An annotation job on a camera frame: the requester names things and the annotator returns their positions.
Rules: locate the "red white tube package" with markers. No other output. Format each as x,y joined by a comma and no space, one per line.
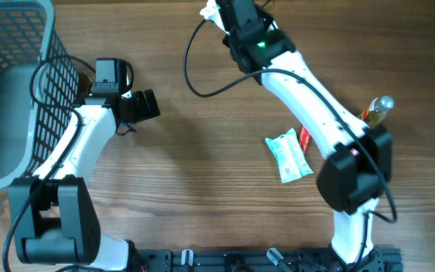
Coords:
304,139

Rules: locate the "yellow oil bottle silver cap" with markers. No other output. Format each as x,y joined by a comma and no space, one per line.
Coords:
377,110

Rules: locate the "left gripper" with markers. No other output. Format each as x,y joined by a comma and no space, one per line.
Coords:
142,112

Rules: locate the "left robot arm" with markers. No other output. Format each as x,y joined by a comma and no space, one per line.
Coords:
53,220

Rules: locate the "teal toothbrush package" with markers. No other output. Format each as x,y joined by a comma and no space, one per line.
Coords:
289,156

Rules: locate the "grey plastic mesh basket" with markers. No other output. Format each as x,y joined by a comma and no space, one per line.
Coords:
37,84

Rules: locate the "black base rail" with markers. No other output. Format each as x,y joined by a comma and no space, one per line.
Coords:
302,260

